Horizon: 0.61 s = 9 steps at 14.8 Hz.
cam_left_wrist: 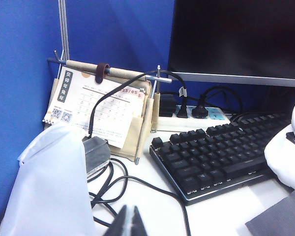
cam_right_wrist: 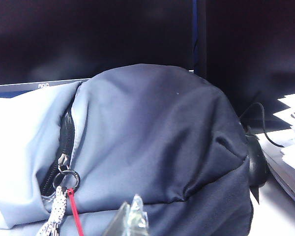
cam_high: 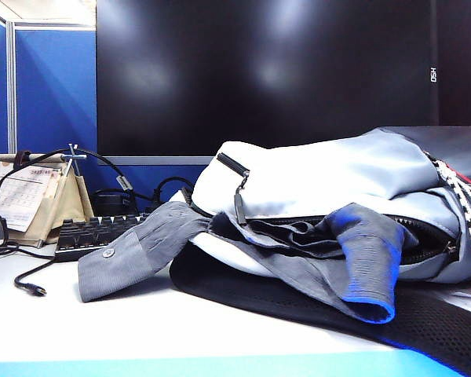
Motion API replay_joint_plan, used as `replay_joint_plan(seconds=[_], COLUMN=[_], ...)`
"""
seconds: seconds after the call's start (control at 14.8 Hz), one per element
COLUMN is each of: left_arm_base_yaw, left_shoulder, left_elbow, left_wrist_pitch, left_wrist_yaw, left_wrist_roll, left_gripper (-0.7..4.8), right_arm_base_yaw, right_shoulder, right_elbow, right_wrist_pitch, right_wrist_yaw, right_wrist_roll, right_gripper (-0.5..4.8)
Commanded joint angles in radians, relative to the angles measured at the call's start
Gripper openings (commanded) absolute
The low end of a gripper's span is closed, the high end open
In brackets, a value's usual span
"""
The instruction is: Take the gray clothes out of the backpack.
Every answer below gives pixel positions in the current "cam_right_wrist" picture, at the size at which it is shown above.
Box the right gripper clear left finger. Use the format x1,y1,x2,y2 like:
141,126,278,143
104,201,131,236

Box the right gripper clear right finger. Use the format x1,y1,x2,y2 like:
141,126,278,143
127,194,149,236

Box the gray blue backpack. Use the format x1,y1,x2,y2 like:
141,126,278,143
0,63,270,236

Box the red plastic tie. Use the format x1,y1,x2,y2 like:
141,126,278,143
67,188,85,236

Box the gray flat book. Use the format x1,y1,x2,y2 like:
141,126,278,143
258,145,295,213

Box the white HP paper sheet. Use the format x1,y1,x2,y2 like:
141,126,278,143
272,107,295,129

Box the black AOC monitor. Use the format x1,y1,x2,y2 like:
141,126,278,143
0,0,195,93

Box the black HSO monitor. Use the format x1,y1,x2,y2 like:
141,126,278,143
205,0,295,131

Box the black metal key ring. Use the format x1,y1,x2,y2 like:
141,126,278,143
53,169,81,191

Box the white black braided cord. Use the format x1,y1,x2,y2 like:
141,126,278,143
36,185,67,236

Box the thin black cable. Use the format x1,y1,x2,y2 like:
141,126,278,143
240,102,286,148

